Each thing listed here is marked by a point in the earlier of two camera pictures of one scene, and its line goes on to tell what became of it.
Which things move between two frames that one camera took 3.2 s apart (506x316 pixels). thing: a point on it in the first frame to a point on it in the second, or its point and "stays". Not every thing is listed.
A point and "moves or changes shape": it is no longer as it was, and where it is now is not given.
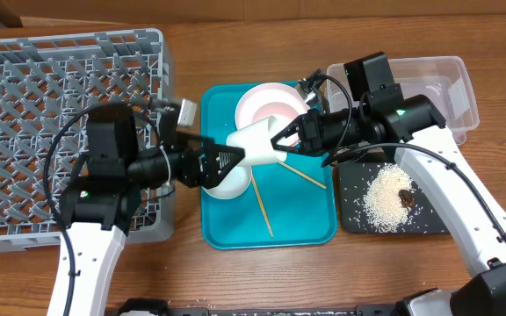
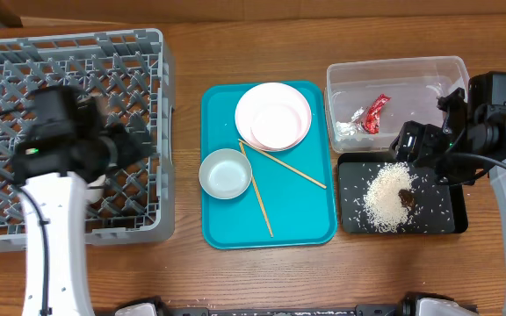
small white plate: x=283 y=105 stays
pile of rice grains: x=381 y=198 stays
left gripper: x=208 y=175 to x=124 y=153
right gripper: x=308 y=132 to x=415 y=143
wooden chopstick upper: x=302 y=175 stays
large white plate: x=282 y=101 stays
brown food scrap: x=407 y=200 stays
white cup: x=256 y=141 moves or changes shape
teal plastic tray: x=289 y=204 stays
